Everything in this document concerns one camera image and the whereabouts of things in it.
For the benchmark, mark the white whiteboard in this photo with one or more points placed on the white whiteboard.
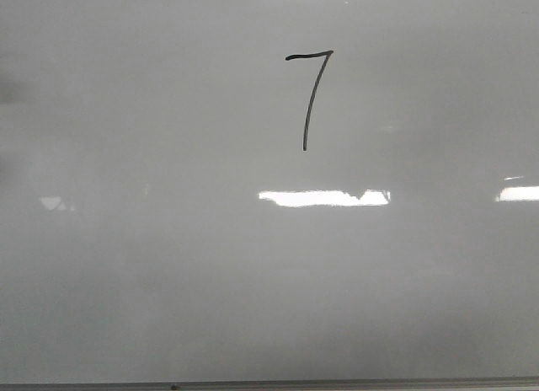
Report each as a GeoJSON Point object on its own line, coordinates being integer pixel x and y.
{"type": "Point", "coordinates": [219, 190]}

